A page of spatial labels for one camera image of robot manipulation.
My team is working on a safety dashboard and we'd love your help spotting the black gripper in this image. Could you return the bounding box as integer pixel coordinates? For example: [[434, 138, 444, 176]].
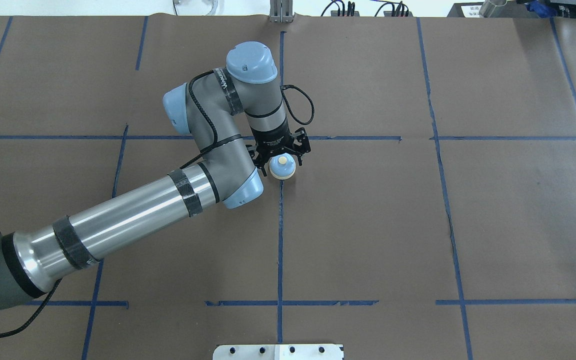
[[251, 124, 305, 177]]

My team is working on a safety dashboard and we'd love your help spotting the black cable connector right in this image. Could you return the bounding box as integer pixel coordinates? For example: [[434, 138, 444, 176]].
[[374, 0, 413, 18]]

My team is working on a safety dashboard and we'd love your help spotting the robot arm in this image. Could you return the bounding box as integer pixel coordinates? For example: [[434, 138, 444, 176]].
[[0, 41, 310, 310]]

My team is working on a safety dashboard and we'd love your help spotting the black cable connector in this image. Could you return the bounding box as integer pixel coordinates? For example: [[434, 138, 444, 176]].
[[320, 0, 361, 18], [374, 0, 413, 18]]

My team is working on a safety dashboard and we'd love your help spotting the black cable connector left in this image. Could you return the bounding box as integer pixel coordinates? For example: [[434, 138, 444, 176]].
[[320, 0, 361, 18]]

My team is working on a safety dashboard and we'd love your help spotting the silver metal cylinder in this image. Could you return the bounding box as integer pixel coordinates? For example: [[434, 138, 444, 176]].
[[478, 0, 508, 18]]

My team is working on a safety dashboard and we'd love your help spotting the aluminium frame post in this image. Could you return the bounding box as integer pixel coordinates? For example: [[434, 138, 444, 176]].
[[269, 0, 295, 24]]

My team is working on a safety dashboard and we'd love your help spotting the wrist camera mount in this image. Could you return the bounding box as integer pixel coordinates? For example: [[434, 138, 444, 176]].
[[290, 127, 311, 155]]

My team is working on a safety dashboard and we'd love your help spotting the blue cream call bell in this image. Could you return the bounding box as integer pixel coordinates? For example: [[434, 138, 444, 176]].
[[269, 153, 297, 180]]

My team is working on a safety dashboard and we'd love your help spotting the black box with label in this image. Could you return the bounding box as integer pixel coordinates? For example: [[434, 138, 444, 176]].
[[446, 2, 483, 18]]

